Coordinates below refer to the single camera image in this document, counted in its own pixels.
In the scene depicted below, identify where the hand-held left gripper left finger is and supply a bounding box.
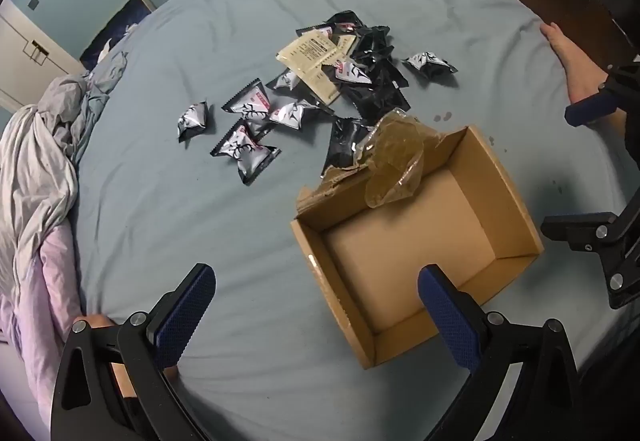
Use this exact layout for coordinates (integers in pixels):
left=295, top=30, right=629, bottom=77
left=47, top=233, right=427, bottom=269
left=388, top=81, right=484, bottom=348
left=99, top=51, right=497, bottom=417
left=50, top=262, right=217, bottom=441

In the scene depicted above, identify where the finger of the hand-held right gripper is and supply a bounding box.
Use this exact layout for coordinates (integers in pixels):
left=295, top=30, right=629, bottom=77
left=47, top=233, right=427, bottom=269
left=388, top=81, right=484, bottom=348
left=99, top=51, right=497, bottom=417
left=565, top=64, right=640, bottom=127
left=541, top=186, right=640, bottom=309

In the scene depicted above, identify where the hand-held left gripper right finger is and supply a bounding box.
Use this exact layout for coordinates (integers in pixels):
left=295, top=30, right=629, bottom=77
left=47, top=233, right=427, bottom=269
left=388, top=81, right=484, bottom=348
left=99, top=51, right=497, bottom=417
left=417, top=263, right=583, bottom=441

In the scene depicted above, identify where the brown cardboard box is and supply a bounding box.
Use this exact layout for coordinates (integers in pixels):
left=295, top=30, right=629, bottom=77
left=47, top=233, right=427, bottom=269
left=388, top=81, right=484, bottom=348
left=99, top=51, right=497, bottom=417
left=291, top=125, right=545, bottom=369

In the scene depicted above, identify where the pile of black white packets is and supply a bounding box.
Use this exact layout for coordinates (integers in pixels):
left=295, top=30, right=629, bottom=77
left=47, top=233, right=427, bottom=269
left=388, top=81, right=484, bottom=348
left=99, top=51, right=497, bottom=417
left=175, top=10, right=458, bottom=186

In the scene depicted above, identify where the person's right foot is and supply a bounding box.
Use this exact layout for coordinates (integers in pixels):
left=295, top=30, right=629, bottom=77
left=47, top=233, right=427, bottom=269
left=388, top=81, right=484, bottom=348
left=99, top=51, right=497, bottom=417
left=540, top=21, right=640, bottom=132

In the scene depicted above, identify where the person's foot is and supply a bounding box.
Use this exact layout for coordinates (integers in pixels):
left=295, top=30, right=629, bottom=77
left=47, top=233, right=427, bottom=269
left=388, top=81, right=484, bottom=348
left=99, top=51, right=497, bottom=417
left=540, top=21, right=640, bottom=132
left=75, top=313, right=181, bottom=399

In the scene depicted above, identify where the person's left foot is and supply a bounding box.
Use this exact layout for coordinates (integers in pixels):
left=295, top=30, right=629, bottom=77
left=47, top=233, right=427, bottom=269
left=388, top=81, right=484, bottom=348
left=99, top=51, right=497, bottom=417
left=75, top=313, right=181, bottom=399

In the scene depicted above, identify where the crumpled clear plastic film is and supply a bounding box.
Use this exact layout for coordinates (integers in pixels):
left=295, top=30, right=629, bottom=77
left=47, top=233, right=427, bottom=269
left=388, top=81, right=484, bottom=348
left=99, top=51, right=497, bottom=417
left=352, top=107, right=441, bottom=209

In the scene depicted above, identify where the grey crumpled blanket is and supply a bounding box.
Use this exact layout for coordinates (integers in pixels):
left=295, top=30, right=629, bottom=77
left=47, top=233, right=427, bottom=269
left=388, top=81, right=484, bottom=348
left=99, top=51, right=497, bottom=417
left=0, top=52, right=130, bottom=292

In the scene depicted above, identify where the dark blue framed picture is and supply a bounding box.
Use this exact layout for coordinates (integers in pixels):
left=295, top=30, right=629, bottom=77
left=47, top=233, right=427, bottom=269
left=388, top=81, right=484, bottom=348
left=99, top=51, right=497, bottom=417
left=80, top=0, right=157, bottom=72

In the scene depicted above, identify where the white cabinet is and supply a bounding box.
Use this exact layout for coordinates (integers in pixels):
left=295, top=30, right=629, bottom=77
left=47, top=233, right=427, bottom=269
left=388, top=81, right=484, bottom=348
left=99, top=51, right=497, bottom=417
left=0, top=1, right=86, bottom=112

